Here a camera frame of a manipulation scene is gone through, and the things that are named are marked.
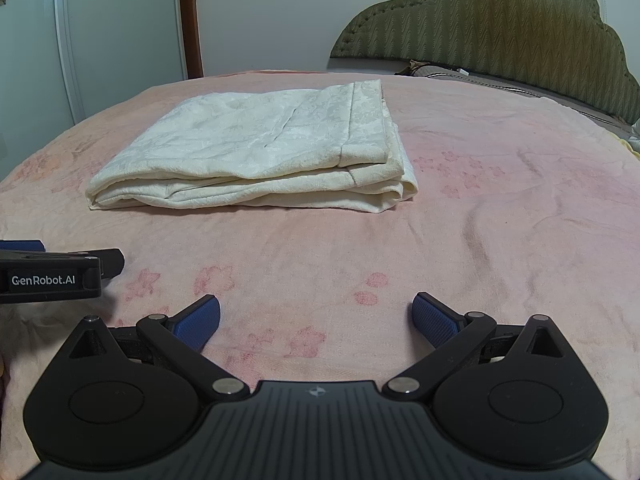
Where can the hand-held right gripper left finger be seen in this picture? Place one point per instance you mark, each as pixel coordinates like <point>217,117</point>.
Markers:
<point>197,322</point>

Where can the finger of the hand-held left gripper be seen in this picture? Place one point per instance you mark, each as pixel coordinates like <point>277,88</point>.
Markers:
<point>50,280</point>
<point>20,245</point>

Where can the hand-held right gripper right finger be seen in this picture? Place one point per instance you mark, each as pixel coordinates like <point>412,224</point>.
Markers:
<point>434,320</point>

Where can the white pants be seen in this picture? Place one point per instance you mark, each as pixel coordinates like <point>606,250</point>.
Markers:
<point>250,135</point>

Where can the pink floral blanket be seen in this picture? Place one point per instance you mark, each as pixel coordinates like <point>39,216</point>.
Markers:
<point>350,260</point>

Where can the white flower-print wardrobe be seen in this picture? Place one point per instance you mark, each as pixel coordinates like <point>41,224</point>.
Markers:
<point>120,35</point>

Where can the grey brown pillow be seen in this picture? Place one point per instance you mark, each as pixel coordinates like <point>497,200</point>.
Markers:
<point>500,82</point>

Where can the pale yellow cloth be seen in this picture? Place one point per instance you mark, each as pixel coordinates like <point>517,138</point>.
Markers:
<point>633,140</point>

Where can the olive padded headboard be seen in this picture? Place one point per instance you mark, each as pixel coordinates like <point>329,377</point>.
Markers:
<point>475,25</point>

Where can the brown wooden door frame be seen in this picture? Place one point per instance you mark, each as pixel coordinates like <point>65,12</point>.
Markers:
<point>191,20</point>

